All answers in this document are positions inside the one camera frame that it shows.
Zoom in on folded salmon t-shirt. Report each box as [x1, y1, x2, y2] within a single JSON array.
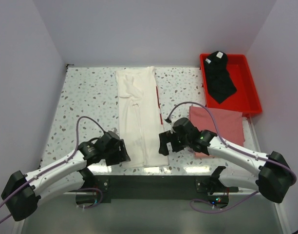
[[194, 152, 214, 159]]

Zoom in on folded pink t-shirt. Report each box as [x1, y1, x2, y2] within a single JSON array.
[[189, 106, 245, 146]]

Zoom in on black t-shirt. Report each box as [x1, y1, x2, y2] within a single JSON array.
[[203, 51, 237, 104]]

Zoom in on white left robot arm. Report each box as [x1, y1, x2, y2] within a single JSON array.
[[1, 131, 130, 221]]

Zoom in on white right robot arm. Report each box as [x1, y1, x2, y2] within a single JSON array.
[[159, 118, 297, 203]]

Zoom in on white Coca-Cola t-shirt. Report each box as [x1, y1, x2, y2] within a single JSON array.
[[115, 66, 168, 168]]

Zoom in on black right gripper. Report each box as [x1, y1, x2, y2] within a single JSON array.
[[159, 129, 190, 156]]

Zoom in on red plastic tray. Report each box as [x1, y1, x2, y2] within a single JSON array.
[[200, 54, 262, 117]]

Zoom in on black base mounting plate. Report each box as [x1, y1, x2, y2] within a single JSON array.
[[75, 174, 238, 208]]

